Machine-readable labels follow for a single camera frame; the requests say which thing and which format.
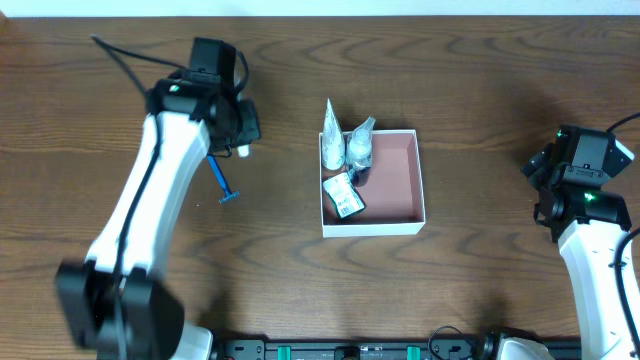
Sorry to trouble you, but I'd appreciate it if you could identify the green Colgate toothpaste tube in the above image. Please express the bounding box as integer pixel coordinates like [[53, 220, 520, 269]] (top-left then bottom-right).
[[236, 144, 250, 158]]

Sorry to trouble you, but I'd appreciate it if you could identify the green white tissue pack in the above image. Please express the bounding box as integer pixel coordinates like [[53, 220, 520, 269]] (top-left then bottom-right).
[[322, 172, 366, 219]]

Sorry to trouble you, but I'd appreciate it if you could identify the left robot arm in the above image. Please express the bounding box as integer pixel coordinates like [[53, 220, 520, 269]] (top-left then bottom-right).
[[55, 37, 261, 359]]

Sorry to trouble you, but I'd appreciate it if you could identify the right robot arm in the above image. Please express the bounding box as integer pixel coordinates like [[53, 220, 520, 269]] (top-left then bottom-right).
[[521, 125, 639, 359]]

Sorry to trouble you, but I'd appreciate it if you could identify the blue disposable razor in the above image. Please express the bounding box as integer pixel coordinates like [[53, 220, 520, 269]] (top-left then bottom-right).
[[207, 155, 239, 204]]

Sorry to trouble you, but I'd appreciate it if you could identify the white box with red lining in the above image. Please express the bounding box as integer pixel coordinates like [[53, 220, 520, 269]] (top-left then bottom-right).
[[320, 129, 426, 238]]

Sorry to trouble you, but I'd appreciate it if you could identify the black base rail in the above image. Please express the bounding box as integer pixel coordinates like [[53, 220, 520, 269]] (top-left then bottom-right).
[[211, 336, 480, 360]]

